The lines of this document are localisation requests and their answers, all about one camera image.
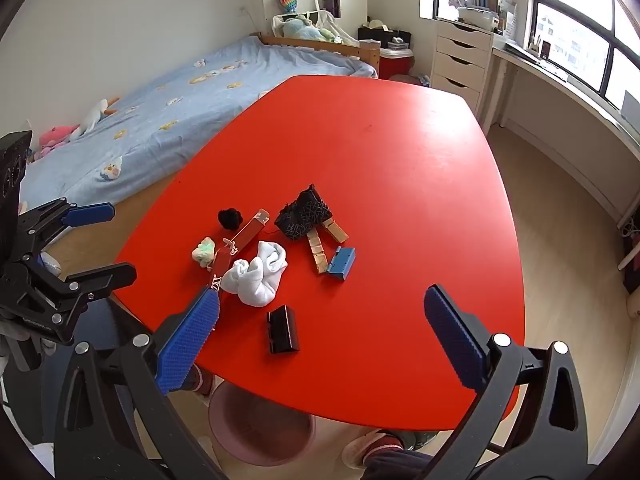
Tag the person's right shoe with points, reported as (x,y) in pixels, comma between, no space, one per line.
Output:
(365,450)

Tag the person's left shoe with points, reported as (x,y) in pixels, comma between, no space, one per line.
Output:
(204,382)

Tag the pastel plush toy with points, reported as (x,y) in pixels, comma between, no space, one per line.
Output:
(300,29)

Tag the black pompom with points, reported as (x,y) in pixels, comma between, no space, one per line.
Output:
(230,218)

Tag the black storage box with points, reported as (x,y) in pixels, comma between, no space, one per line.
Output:
(385,36)

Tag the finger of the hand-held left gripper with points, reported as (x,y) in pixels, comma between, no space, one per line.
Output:
(102,276)
(90,214)

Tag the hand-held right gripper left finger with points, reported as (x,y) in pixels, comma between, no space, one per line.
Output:
(190,342)

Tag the person's shoe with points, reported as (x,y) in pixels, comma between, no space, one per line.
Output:
(204,382)
(365,450)

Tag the wooden clothespin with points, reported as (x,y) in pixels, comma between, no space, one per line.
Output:
(317,252)
(336,231)

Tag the small red carton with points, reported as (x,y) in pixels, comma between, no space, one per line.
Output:
(220,260)

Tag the white drawer unit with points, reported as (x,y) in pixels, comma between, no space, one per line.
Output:
(457,67)

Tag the white desk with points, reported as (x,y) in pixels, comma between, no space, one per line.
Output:
(565,90)

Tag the black patterned box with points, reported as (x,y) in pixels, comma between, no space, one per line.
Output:
(305,210)

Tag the red table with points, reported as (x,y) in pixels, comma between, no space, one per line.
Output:
(400,185)

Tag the small blue box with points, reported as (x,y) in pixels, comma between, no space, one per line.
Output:
(341,262)

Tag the white duck plush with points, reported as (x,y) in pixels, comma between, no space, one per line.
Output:
(95,116)

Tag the red cooler box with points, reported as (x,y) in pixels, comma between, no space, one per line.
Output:
(396,62)

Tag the pink waste bin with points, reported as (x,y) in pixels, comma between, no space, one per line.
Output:
(260,435)

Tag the white sock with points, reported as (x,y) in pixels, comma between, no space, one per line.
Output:
(252,285)

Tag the person's left forearm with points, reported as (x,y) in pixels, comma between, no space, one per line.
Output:
(9,330)

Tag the long red-brown carton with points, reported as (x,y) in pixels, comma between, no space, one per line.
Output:
(248,232)

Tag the pale green wrapper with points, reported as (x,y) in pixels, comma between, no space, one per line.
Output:
(204,253)

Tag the pink plush toy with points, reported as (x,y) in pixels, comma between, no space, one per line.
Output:
(52,138)

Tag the person's right leg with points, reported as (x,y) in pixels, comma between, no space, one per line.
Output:
(400,466)

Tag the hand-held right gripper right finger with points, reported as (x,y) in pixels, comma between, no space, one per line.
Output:
(455,345)

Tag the bed with blue sheet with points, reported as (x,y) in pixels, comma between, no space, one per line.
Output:
(175,110)

